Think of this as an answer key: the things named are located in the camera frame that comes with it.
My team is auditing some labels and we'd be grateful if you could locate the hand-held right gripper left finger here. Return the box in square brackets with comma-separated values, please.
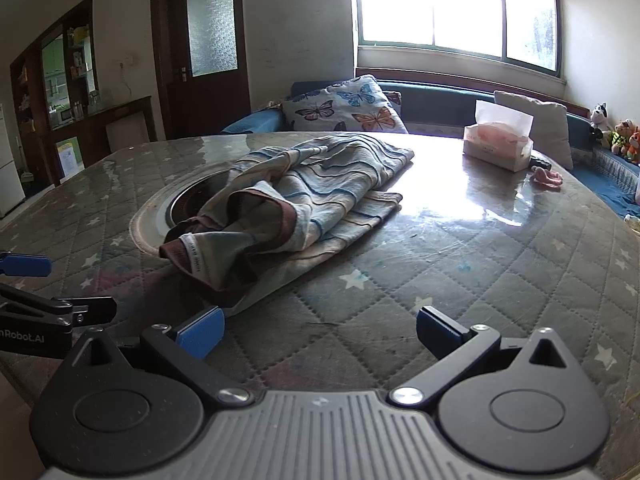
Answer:
[69, 306, 254, 407]

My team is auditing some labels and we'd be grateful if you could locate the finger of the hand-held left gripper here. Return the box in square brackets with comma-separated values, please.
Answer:
[0, 252, 54, 279]
[0, 284, 117, 330]

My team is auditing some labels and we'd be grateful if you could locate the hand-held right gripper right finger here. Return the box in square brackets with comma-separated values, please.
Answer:
[389, 306, 582, 407]

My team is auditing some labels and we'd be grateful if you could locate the striped blue beige garment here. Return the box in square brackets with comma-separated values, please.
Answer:
[159, 131, 416, 317]

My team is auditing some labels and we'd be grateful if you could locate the white refrigerator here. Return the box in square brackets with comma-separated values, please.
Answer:
[0, 102, 26, 219]

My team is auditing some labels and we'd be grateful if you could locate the pale green-edged board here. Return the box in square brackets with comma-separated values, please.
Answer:
[55, 137, 82, 181]

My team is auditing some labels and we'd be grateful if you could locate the round metal table insert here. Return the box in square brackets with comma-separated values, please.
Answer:
[129, 167, 242, 257]

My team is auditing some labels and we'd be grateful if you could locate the dark wooden shelf cabinet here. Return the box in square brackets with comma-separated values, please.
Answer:
[10, 0, 99, 187]

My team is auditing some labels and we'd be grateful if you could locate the dark wooden sideboard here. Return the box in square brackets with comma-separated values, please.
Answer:
[47, 96, 154, 171]

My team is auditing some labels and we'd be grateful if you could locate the white flat panel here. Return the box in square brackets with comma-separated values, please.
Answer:
[105, 110, 151, 154]

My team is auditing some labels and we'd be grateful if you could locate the white tissue box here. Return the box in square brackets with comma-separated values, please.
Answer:
[462, 100, 535, 173]

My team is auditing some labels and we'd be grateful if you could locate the small pink object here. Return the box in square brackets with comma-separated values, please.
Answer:
[531, 169, 563, 189]

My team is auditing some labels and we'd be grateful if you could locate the dark wooden glass-panel door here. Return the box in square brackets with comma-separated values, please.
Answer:
[150, 0, 252, 142]

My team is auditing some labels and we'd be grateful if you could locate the blue sofa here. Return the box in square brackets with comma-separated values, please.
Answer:
[220, 80, 640, 221]

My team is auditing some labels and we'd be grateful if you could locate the plain white pillow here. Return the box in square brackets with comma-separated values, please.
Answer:
[494, 91, 574, 171]

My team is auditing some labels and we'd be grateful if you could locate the butterfly print pillow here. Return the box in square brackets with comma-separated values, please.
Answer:
[281, 75, 410, 135]

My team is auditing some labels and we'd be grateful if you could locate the black and white plush toy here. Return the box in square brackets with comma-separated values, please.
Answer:
[589, 102, 614, 142]

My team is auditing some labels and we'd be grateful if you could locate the large window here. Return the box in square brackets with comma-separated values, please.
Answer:
[353, 0, 563, 79]

